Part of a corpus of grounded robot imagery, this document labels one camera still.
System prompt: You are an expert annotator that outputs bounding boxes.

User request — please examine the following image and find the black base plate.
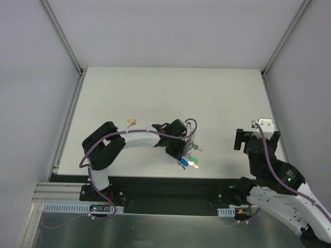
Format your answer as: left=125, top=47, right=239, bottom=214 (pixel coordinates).
left=50, top=175, right=248, bottom=216

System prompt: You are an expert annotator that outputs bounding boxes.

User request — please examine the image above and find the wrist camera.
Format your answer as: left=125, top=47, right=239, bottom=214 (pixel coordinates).
left=186, top=121, right=195, bottom=146
left=251, top=118, right=275, bottom=140

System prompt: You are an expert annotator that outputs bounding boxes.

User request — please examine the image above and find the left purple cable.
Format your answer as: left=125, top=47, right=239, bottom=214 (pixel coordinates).
left=79, top=118, right=199, bottom=223

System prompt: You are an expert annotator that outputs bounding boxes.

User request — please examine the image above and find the green tagged key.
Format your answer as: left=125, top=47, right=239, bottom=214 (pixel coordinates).
left=188, top=157, right=199, bottom=168

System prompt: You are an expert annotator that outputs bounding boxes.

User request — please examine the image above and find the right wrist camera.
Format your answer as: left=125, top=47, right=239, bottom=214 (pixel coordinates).
left=251, top=118, right=275, bottom=140

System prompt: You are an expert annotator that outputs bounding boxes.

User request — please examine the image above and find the white cable duct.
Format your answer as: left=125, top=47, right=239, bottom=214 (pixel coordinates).
left=217, top=207, right=236, bottom=218
left=43, top=203, right=124, bottom=214

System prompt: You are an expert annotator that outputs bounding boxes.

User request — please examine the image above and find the left aluminium rail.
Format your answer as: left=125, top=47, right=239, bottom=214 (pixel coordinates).
left=33, top=73, right=87, bottom=199

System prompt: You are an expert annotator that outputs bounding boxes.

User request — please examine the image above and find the blue tagged key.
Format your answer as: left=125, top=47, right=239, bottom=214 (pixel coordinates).
left=178, top=158, right=189, bottom=170

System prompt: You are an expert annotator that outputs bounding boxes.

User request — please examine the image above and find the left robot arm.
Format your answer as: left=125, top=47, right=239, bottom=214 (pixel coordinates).
left=79, top=119, right=190, bottom=201

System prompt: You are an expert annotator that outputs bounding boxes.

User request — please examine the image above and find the right aluminium rail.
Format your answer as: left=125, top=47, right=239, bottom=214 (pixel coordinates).
left=261, top=75, right=289, bottom=162

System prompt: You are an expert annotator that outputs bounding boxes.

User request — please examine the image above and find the aluminium rail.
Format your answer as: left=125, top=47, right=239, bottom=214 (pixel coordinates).
left=261, top=75, right=289, bottom=162
left=33, top=73, right=87, bottom=199

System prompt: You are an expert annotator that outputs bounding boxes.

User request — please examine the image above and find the left white cable duct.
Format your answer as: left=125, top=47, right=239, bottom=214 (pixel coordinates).
left=43, top=203, right=124, bottom=214

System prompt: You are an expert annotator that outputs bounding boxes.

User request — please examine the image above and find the left aluminium frame post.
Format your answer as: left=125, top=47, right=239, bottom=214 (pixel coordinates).
left=38, top=0, right=84, bottom=76

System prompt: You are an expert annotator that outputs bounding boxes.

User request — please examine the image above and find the key holder with red handle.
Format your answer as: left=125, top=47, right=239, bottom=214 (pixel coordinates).
left=181, top=136, right=203, bottom=162

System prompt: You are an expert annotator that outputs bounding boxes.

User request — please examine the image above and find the yellow tagged key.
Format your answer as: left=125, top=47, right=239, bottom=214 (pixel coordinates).
left=127, top=119, right=137, bottom=128

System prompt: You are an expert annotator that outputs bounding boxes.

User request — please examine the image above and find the right white cable duct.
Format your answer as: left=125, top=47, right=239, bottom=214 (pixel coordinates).
left=217, top=207, right=236, bottom=218

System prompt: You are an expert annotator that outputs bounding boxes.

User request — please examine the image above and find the aluminium frame post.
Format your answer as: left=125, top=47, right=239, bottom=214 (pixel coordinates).
left=261, top=0, right=313, bottom=79
left=38, top=0, right=84, bottom=76

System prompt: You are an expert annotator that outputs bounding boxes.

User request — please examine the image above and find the right aluminium frame post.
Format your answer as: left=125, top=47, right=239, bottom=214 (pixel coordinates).
left=261, top=0, right=313, bottom=79

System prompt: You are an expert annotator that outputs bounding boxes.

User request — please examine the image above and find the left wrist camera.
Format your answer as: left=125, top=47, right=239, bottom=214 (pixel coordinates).
left=186, top=121, right=195, bottom=146

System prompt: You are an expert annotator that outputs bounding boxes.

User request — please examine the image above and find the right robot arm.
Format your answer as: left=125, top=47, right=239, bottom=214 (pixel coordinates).
left=223, top=129, right=330, bottom=247

